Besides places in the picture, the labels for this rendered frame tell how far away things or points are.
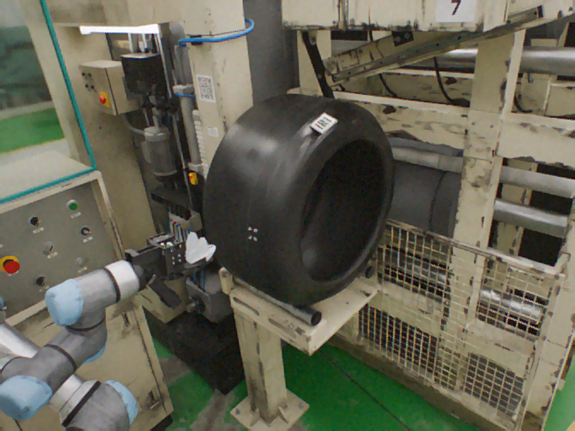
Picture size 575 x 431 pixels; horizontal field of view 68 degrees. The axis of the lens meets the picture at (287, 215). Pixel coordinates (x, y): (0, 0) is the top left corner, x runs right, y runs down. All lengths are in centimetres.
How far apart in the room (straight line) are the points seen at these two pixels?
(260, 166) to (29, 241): 83
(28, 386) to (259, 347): 108
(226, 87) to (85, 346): 78
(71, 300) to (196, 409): 152
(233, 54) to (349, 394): 164
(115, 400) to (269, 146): 70
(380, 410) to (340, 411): 18
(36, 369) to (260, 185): 56
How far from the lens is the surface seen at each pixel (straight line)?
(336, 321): 142
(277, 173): 99
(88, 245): 164
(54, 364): 90
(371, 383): 231
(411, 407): 225
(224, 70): 129
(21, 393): 88
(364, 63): 142
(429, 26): 115
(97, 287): 88
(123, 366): 189
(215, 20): 127
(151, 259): 92
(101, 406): 117
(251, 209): 101
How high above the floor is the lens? 177
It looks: 29 degrees down
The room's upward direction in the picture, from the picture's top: 5 degrees counter-clockwise
